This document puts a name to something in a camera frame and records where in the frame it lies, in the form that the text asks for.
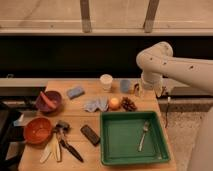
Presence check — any black handled brush tool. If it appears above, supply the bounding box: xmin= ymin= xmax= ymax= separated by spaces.
xmin=54 ymin=120 xmax=84 ymax=162

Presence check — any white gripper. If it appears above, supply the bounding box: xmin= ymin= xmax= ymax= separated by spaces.
xmin=135 ymin=72 xmax=163 ymax=97

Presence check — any orange fruit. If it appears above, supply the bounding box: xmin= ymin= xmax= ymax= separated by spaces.
xmin=108 ymin=98 xmax=120 ymax=110

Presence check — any purple bowl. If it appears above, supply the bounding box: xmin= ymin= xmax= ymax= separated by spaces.
xmin=35 ymin=91 xmax=62 ymax=113

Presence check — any green plastic tray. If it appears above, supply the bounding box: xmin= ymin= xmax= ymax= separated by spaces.
xmin=100 ymin=111 xmax=171 ymax=166

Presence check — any metal fork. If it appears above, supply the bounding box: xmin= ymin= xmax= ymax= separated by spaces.
xmin=138 ymin=121 xmax=150 ymax=151

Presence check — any red bowl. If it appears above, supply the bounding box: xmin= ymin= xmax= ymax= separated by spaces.
xmin=23 ymin=117 xmax=52 ymax=145

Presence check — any cream plastic knife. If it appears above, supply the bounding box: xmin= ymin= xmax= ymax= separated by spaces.
xmin=40 ymin=141 xmax=52 ymax=163

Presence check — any white paper cup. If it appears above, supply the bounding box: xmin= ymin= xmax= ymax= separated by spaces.
xmin=100 ymin=74 xmax=113 ymax=92

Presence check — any cream plastic spoon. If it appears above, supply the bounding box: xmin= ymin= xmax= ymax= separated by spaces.
xmin=52 ymin=134 xmax=62 ymax=162

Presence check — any red spatula in bowl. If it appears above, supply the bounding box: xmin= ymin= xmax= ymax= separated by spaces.
xmin=40 ymin=91 xmax=56 ymax=109

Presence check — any blue sponge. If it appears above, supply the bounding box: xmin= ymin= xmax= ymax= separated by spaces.
xmin=67 ymin=86 xmax=85 ymax=99

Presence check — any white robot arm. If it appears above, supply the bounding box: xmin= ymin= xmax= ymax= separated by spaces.
xmin=136 ymin=42 xmax=213 ymax=171

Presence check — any blue cup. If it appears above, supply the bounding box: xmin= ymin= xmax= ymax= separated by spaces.
xmin=120 ymin=79 xmax=131 ymax=93

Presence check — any blue grey cloth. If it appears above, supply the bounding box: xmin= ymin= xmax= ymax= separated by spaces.
xmin=84 ymin=97 xmax=108 ymax=112

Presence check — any black chair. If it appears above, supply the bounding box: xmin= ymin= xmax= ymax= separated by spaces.
xmin=0 ymin=101 xmax=24 ymax=171

